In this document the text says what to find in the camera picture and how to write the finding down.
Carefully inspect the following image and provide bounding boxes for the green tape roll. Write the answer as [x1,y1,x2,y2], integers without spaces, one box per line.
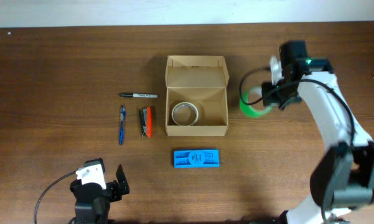
[240,86,273,119]

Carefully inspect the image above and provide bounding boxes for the blue ballpoint pen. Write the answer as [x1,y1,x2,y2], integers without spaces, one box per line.
[119,105,126,146]

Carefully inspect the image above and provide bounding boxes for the orange black stapler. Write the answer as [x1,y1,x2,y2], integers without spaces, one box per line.
[139,107,152,138]

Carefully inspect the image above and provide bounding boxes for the blue plastic case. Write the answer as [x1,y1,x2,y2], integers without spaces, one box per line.
[174,149,220,169]

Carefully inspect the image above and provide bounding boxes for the white tape roll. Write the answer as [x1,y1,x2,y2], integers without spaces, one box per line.
[171,101,199,126]

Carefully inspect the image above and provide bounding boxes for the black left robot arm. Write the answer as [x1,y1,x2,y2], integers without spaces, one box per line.
[70,158,130,223]

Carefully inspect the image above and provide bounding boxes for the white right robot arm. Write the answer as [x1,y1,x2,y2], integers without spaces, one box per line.
[262,40,374,223]

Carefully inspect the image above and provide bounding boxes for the black silver marker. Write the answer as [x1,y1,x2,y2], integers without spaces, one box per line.
[118,93,159,98]

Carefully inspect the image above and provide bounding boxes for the brown cardboard box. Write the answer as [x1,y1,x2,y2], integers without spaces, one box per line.
[165,55,230,137]

